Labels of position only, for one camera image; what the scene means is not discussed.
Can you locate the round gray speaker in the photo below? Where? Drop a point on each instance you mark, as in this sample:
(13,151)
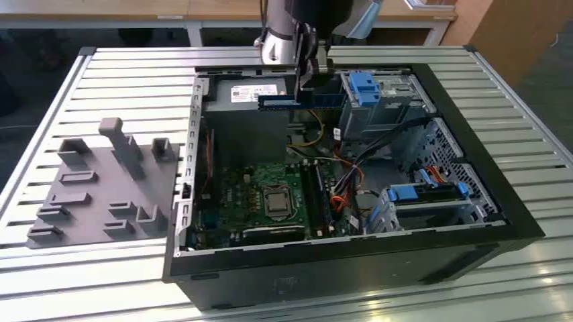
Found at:
(367,199)

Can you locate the silver CPU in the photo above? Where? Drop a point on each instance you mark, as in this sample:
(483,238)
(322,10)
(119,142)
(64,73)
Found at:
(276,204)

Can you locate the black PC case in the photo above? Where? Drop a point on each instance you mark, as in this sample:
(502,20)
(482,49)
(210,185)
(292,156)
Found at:
(312,278)

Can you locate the hard disk in blue carrier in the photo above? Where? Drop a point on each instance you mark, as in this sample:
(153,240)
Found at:
(402,194)

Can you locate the wooden cabinet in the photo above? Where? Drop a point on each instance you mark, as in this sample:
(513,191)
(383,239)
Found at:
(514,33)

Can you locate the green motherboard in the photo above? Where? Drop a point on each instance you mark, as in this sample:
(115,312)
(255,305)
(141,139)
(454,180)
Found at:
(236,188)

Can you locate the perforated metal bay cage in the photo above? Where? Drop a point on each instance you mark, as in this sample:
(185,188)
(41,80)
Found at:
(451,147)

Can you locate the gray power supply unit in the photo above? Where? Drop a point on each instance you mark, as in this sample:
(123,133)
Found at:
(242,90)

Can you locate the blue disk carrier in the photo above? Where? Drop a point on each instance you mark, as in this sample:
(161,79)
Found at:
(364,87)

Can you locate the wooden desk white frame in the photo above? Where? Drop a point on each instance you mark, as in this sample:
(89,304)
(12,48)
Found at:
(133,13)

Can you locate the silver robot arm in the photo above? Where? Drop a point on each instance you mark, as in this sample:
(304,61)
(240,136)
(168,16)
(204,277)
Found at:
(279,33)

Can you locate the gray parts rack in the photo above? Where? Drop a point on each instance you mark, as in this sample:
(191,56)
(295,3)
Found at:
(103,198)

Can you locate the black heat sink block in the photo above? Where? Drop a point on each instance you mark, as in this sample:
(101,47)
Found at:
(272,233)

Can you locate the black RAM slot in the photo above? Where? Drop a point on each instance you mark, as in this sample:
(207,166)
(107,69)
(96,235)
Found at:
(307,201)

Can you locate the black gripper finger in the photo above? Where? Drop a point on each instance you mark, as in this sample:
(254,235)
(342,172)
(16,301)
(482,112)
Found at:
(323,82)
(304,67)

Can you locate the metal disk bay cage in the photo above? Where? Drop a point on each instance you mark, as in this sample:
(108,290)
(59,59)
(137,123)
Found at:
(380,114)

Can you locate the pale blue teach pendant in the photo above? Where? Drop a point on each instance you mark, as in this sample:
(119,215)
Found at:
(364,18)

